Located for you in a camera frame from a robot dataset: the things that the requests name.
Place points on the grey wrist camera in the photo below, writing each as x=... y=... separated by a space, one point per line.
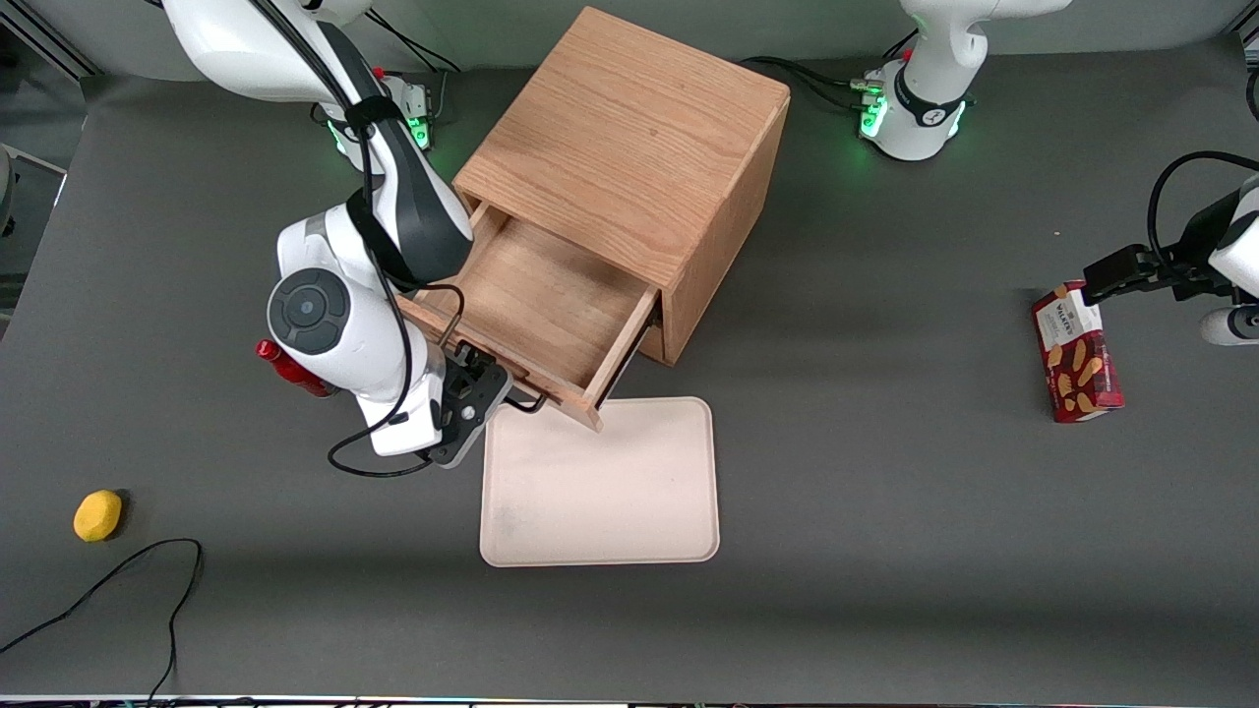
x=1229 y=326
x=454 y=455

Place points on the aluminium frame rail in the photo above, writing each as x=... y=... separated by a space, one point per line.
x=49 y=44

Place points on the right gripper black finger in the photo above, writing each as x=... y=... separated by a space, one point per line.
x=501 y=406
x=502 y=382

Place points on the red cola bottle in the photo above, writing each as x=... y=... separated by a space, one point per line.
x=285 y=366

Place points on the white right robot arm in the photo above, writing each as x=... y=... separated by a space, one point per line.
x=325 y=315

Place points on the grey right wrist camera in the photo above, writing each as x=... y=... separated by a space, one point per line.
x=454 y=455

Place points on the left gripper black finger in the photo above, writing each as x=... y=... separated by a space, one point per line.
x=1121 y=270

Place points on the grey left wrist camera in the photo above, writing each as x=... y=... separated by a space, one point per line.
x=1229 y=326

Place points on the yellow lemon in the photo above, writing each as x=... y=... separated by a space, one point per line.
x=97 y=516

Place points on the wooden drawer cabinet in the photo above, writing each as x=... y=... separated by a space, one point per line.
x=639 y=128

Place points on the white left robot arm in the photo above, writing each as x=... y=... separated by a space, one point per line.
x=925 y=108

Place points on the red cookie box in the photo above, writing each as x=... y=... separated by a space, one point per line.
x=1077 y=364

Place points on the cream plastic tray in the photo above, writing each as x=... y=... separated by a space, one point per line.
x=610 y=492

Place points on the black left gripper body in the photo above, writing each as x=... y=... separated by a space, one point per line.
x=1192 y=266

